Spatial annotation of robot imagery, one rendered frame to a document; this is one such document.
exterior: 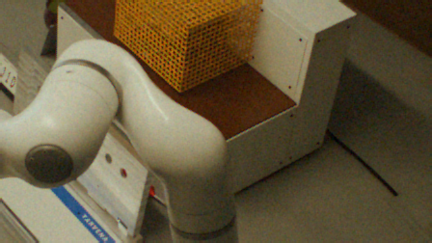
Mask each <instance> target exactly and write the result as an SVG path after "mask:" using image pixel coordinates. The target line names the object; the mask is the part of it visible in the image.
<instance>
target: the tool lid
mask: <svg viewBox="0 0 432 243"><path fill-rule="evenodd" d="M51 69H52V68H51V67H50V66H48V65H47V64H46V62H45V61H44V60H42V59H41V57H40V56H39V55H37V54H36V53H35V51H34V50H33V49H30V48H29V46H28V45H25V46H23V47H20V52H19V60H18V74H17V80H16V88H15V95H14V102H13V112H14V113H15V114H16V115H17V114H19V113H20V112H23V110H24V109H26V108H27V107H28V106H29V105H30V104H31V103H32V102H33V100H35V97H36V96H37V95H38V94H39V92H40V90H41V86H42V84H43V83H44V82H45V80H46V77H47V75H48V74H49V72H50V71H51ZM108 153H109V154H110V156H111V158H112V163H111V162H110V160H109V159H108ZM122 169H125V171H126V176H125V175H124V174H123V171H122ZM77 179H78V180H79V181H80V182H81V183H82V184H83V185H84V186H85V187H86V188H87V189H88V194H89V195H90V196H91V197H92V199H94V200H95V201H96V202H97V204H99V205H100V206H101V207H102V208H103V210H104V211H107V210H109V212H110V213H111V214H112V215H113V216H115V218H116V219H117V220H121V221H122V222H124V223H125V225H126V226H127V231H128V232H129V233H131V235H132V236H133V235H136V234H137V233H140V230H141V227H142V223H143V216H144V213H145V210H146V205H147V202H148V198H149V188H150V186H151V182H152V179H153V173H152V172H151V171H150V170H149V168H148V167H147V166H146V164H144V162H143V160H142V158H141V157H140V156H139V154H138V153H137V151H136V149H135V148H134V147H132V146H131V145H130V144H129V143H128V142H127V141H125V139H124V138H123V136H122V135H120V133H118V132H117V131H116V130H115V129H114V128H113V127H112V126H111V125H110V128H109V129H108V133H107V135H106V137H105V139H104V141H103V143H102V147H101V148H100V151H99V153H98V154H97V156H96V159H95V160H94V163H93V164H92V166H91V167H90V168H89V169H88V170H86V172H85V173H84V174H82V175H81V176H80V177H78V178H77ZM106 209H107V210H106Z"/></svg>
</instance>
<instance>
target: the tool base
mask: <svg viewBox="0 0 432 243"><path fill-rule="evenodd" d="M64 186H65V187H66V188H67V189H68V190H69V192H70V193H71V194H72V195H73V196H74V198H75V199H77V200H78V201H80V203H81V204H83V205H84V207H85V208H86V210H88V211H89V212H90V213H91V214H92V216H94V217H95V218H96V219H97V221H98V222H99V223H100V224H101V225H102V226H103V227H104V228H105V229H106V230H107V231H108V232H109V233H110V234H111V235H112V236H113V238H114V239H115V240H116V243H143V236H142V235H141V234H140V233H137V234H136V235H133V236H132V235H131V233H129V232H128V231H127V226H126V225H125V223H124V222H122V221H121V220H117V219H116V218H115V216H113V215H112V214H111V213H110V212H109V210H107V209H106V210H107V211H104V210H103V208H102V207H101V206H100V205H99V204H97V202H96V201H95V200H94V199H92V197H91V196H90V195H89V194H88V189H87V188H86V187H85V186H84V185H83V184H82V183H81V182H80V181H79V180H78V179H75V180H74V181H71V182H69V183H68V184H66V185H64ZM0 223H1V225H2V226H3V227H4V228H5V229H6V230H7V232H8V233H9V234H10V235H11V236H12V237H13V239H14V240H15V241H16V242H17V243H34V242H33V241H32V240H31V239H30V238H29V236H28V235H27V234H26V233H25V232H23V229H22V228H21V227H19V226H18V223H17V222H16V221H14V220H13V217H12V216H11V215H9V214H8V213H7V210H6V209H4V208H3V207H2V206H1V204H0Z"/></svg>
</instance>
